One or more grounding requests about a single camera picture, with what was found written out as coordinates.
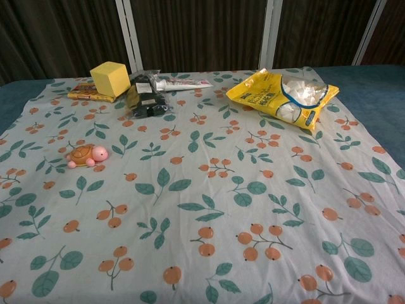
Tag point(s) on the yellow bag of white cubes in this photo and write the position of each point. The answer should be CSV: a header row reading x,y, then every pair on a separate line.
x,y
272,95

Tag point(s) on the black items in clear bag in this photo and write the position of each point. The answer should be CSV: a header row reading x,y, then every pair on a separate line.
x,y
146,95

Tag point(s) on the orange pink turtle toy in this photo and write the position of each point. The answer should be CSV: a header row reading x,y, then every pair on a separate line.
x,y
86,155

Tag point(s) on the yellow foam cube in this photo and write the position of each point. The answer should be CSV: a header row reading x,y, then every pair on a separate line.
x,y
109,80

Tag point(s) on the dark brown pleated curtain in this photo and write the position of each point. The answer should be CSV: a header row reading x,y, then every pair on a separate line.
x,y
196,35

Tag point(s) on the white metal frame post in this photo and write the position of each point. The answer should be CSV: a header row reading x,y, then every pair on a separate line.
x,y
367,31
269,35
128,35

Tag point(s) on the white tube with red print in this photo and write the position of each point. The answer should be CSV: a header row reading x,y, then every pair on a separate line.
x,y
186,84

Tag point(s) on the floral fruit print tablecloth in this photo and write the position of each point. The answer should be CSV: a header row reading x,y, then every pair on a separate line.
x,y
202,202

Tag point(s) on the flat yellow snack box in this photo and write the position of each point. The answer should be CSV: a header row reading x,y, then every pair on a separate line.
x,y
85,94

